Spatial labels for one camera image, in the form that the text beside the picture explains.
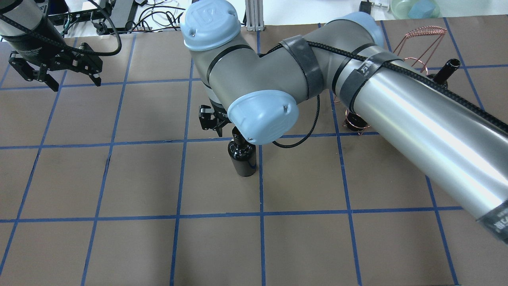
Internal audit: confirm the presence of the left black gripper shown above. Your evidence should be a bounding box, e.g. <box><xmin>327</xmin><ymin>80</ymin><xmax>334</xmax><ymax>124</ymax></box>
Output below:
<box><xmin>9</xmin><ymin>42</ymin><xmax>103</xmax><ymax>92</ymax></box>

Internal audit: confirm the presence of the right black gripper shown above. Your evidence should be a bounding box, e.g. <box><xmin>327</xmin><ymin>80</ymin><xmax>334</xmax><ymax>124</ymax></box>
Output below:
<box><xmin>198</xmin><ymin>102</ymin><xmax>232</xmax><ymax>137</ymax></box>

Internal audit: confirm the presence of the dark wine bottle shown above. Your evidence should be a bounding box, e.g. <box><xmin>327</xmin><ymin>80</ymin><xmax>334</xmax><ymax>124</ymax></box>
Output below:
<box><xmin>227</xmin><ymin>127</ymin><xmax>257</xmax><ymax>177</ymax></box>

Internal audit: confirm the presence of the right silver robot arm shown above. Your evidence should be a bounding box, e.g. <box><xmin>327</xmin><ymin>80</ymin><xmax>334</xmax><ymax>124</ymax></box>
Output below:
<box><xmin>180</xmin><ymin>0</ymin><xmax>508</xmax><ymax>243</ymax></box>

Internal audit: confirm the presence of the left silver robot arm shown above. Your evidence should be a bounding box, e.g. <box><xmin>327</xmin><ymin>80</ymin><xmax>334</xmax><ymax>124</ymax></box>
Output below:
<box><xmin>1</xmin><ymin>0</ymin><xmax>103</xmax><ymax>92</ymax></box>

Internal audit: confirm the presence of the dark bottle in basket end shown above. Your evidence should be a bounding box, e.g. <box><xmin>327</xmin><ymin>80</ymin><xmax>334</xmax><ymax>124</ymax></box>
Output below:
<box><xmin>343</xmin><ymin>109</ymin><xmax>370</xmax><ymax>133</ymax></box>

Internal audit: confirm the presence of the dark bottle in basket side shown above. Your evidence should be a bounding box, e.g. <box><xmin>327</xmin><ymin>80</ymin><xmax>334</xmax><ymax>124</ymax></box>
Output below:
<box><xmin>427</xmin><ymin>58</ymin><xmax>462</xmax><ymax>89</ymax></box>

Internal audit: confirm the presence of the green glass bowl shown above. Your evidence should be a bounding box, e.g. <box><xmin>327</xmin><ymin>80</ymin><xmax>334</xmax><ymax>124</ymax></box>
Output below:
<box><xmin>389</xmin><ymin>0</ymin><xmax>440</xmax><ymax>19</ymax></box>

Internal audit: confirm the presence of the blue sponge block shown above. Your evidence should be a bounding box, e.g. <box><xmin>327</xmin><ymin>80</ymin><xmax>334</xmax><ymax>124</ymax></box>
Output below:
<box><xmin>408</xmin><ymin>0</ymin><xmax>437</xmax><ymax>19</ymax></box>

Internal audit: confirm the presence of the aluminium frame post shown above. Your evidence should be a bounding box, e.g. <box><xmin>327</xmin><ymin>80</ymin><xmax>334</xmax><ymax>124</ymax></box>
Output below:
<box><xmin>245</xmin><ymin>0</ymin><xmax>265</xmax><ymax>31</ymax></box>

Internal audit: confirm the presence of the copper wire wine basket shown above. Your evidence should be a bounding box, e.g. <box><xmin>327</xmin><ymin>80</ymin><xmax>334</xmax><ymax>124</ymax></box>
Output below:
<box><xmin>342</xmin><ymin>25</ymin><xmax>448</xmax><ymax>135</ymax></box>

